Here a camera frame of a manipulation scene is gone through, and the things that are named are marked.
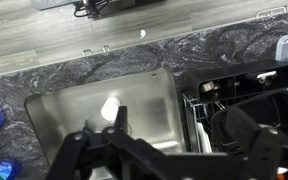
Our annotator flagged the white cup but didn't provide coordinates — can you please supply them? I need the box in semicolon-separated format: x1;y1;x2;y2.
101;97;120;121

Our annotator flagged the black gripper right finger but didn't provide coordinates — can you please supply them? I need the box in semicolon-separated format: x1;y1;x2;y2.
225;107;284;174

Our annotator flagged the stainless steel sink basin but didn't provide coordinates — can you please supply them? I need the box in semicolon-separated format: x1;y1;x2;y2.
25;68;186;162

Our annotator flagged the black dish drying rack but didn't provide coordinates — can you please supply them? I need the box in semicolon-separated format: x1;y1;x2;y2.
182;60;288;156

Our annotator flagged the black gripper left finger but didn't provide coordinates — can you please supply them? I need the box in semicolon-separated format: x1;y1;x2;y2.
114;106;128;132

